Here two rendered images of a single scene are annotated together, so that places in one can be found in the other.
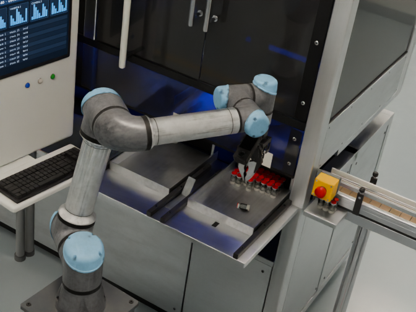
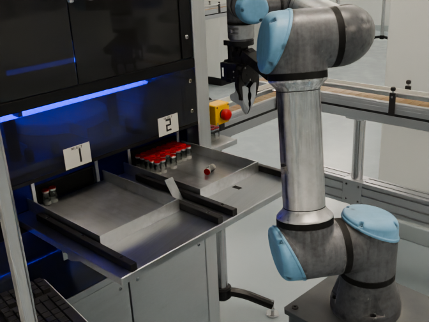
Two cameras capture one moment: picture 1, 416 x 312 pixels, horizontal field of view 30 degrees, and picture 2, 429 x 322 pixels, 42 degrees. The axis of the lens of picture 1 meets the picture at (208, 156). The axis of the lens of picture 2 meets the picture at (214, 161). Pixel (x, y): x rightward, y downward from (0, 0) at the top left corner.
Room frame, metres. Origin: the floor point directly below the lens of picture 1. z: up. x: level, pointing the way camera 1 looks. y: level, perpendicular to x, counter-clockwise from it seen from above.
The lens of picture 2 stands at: (1.74, 1.38, 1.55)
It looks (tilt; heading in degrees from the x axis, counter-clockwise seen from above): 21 degrees down; 287
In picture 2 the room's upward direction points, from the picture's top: 3 degrees counter-clockwise
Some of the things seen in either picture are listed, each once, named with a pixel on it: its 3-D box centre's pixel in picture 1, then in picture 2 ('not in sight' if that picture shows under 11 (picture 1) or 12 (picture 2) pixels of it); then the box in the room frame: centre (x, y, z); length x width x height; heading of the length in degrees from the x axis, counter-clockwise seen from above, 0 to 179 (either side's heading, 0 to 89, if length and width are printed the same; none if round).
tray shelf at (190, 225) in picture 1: (192, 191); (166, 199); (2.31, 0.04, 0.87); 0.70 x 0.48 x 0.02; 63
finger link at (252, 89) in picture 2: (254, 168); (245, 96); (2.12, -0.15, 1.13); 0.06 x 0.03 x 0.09; 153
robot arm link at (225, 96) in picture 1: (235, 99); (255, 6); (2.06, -0.06, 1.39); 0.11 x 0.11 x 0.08; 27
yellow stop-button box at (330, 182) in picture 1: (325, 186); (215, 112); (2.29, -0.42, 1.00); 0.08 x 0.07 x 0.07; 153
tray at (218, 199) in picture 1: (243, 195); (190, 167); (2.30, -0.15, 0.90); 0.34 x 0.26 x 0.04; 154
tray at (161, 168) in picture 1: (164, 160); (102, 204); (2.45, 0.16, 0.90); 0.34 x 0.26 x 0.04; 153
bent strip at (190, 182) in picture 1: (181, 192); (186, 194); (2.24, 0.07, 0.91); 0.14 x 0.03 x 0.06; 153
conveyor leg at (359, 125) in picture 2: not in sight; (355, 196); (1.82, -0.98, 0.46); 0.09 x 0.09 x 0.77; 63
